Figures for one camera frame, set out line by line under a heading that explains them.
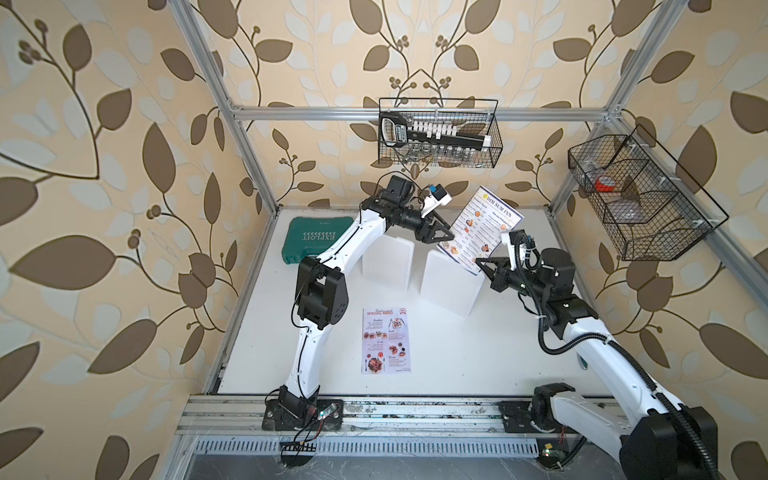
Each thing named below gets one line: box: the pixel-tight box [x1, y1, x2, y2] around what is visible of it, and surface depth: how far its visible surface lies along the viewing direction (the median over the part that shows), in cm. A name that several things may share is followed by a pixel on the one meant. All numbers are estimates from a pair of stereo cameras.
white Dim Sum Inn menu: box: [437, 186, 524, 275], surface depth 78 cm
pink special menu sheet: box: [361, 307, 411, 374], surface depth 89 cm
